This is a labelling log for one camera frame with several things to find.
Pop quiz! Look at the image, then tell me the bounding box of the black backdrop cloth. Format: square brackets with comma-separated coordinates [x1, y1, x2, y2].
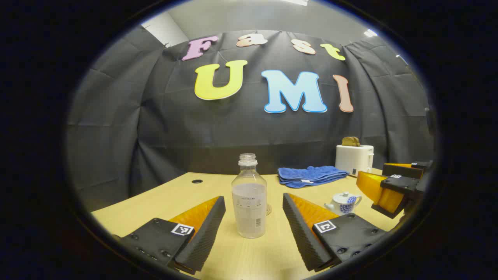
[66, 25, 435, 212]

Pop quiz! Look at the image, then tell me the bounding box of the white toaster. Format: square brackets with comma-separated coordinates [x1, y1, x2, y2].
[335, 144, 374, 177]

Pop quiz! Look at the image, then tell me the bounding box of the folded blue towel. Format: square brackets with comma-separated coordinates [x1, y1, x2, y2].
[277, 166, 349, 189]

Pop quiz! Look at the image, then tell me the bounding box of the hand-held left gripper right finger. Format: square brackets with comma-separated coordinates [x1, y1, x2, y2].
[282, 192, 389, 272]

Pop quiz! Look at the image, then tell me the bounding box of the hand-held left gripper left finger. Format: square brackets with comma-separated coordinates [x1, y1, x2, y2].
[113, 196, 226, 275]

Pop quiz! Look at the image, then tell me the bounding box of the clear plastic water bottle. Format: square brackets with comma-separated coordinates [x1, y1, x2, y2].
[231, 153, 268, 239]

